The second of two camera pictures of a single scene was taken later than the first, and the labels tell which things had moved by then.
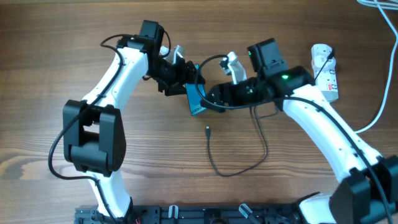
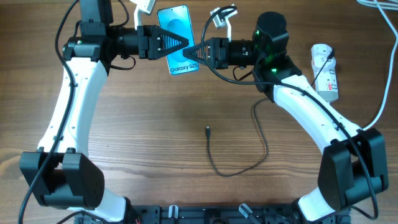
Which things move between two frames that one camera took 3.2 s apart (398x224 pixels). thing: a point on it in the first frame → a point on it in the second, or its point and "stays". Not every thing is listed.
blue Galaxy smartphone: x=194 y=98 → x=176 y=18
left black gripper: x=182 y=74 → x=151 y=48
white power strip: x=323 y=63 stays
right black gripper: x=222 y=91 → x=224 y=44
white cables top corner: x=380 y=4 stays
